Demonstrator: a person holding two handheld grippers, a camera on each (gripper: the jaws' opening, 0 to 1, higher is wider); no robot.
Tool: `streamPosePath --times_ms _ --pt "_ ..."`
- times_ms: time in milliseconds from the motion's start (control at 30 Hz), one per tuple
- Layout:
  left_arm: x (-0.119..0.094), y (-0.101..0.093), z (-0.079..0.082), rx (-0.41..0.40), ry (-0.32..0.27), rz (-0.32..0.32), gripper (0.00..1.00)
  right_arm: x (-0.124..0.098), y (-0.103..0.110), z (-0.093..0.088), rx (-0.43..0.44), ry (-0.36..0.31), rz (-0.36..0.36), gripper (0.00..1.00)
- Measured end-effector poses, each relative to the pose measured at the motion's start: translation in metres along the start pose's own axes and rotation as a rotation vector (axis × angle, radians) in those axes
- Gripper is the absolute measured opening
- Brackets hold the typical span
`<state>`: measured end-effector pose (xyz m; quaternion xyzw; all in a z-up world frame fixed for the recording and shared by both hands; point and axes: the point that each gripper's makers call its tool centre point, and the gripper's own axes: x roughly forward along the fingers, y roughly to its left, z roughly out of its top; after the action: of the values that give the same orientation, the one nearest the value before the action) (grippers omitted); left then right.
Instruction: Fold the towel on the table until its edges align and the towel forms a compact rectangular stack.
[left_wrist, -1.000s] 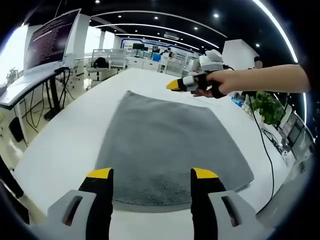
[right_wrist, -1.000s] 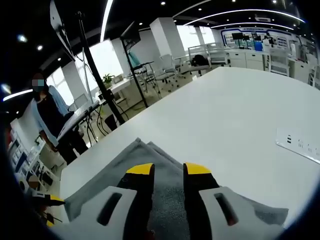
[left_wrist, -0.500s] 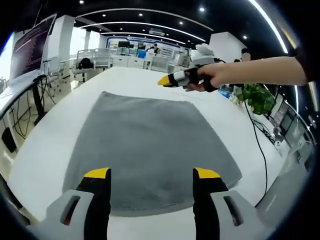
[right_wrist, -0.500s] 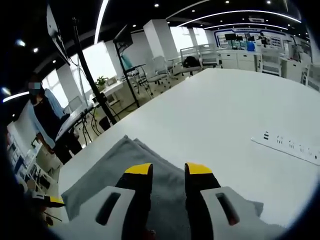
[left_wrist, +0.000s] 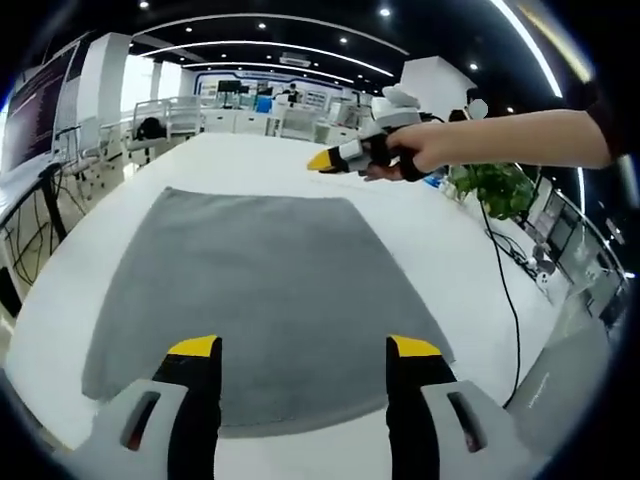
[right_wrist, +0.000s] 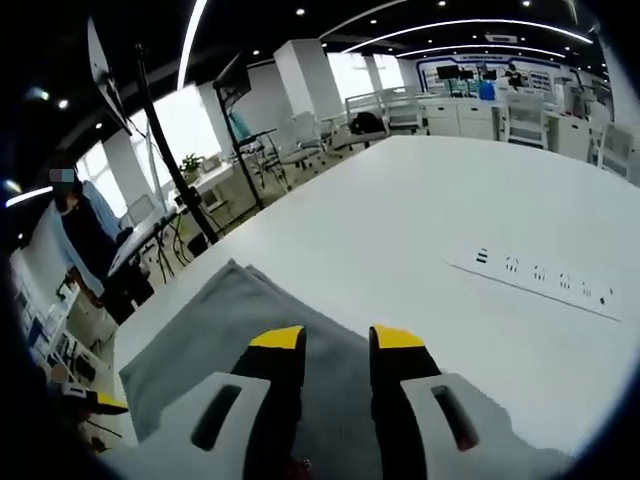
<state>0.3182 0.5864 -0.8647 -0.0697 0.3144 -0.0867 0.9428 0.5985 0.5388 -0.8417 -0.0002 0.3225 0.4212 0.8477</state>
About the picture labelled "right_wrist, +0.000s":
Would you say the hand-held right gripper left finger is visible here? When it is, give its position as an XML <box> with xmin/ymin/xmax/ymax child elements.
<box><xmin>97</xmin><ymin>324</ymin><xmax>307</xmax><ymax>480</ymax></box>

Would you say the grey towel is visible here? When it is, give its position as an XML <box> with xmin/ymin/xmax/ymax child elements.
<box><xmin>118</xmin><ymin>258</ymin><xmax>516</xmax><ymax>451</ymax></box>

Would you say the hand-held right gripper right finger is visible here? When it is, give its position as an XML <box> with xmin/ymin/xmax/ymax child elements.
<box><xmin>368</xmin><ymin>323</ymin><xmax>532</xmax><ymax>480</ymax></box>

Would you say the black stand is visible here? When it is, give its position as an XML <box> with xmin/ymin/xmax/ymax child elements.
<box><xmin>212</xmin><ymin>52</ymin><xmax>266</xmax><ymax>211</ymax></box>

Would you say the small potted plant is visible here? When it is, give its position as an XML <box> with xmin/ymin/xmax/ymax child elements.
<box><xmin>179</xmin><ymin>153</ymin><xmax>205</xmax><ymax>182</ymax></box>

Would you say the table power strip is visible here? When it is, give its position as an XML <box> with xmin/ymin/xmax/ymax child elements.
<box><xmin>443</xmin><ymin>243</ymin><xmax>622</xmax><ymax>322</ymax></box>

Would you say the wall monitor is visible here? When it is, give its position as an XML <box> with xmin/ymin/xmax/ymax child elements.
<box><xmin>87</xmin><ymin>14</ymin><xmax>135</xmax><ymax>137</ymax></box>

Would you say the black bag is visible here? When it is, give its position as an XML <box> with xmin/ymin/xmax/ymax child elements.
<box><xmin>349</xmin><ymin>112</ymin><xmax>391</xmax><ymax>136</ymax></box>

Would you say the white office chair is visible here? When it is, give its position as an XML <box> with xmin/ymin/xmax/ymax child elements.
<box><xmin>505</xmin><ymin>91</ymin><xmax>547</xmax><ymax>147</ymax></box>

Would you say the black tripod pole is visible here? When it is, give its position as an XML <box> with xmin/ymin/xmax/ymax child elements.
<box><xmin>134</xmin><ymin>42</ymin><xmax>221</xmax><ymax>246</ymax></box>

